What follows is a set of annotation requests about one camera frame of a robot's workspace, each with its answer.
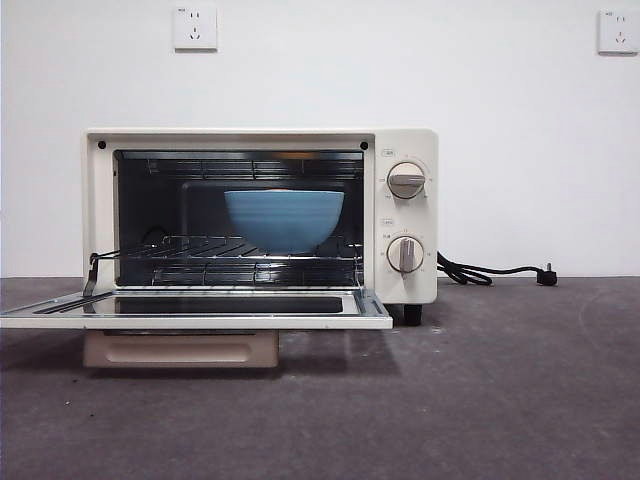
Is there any oven door with tan handle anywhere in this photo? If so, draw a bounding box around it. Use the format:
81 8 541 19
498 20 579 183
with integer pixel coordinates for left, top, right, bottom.
0 287 395 371

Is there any oven knob with horizontal grip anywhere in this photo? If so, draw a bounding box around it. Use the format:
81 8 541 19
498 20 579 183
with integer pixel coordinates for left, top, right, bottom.
388 160 430 200

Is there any white wall socket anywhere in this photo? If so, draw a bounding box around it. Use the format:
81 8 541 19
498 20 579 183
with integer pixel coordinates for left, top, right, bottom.
598 8 640 56
173 4 219 53

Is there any wire oven rack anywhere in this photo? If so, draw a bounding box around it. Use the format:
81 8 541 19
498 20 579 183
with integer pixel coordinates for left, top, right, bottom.
142 233 364 261

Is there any black power cable with plug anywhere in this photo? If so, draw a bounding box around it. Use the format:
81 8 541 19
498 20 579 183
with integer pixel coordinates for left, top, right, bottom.
437 249 561 289

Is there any oven knob with vertical grip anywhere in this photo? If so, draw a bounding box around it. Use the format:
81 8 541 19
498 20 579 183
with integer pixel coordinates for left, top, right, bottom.
388 235 426 274

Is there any cream Toshiba toaster oven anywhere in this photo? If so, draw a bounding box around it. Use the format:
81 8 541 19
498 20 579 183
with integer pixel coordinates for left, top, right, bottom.
81 127 440 327

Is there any blue ribbed bowl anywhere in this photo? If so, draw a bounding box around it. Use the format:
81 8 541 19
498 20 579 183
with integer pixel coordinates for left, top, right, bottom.
223 189 346 255

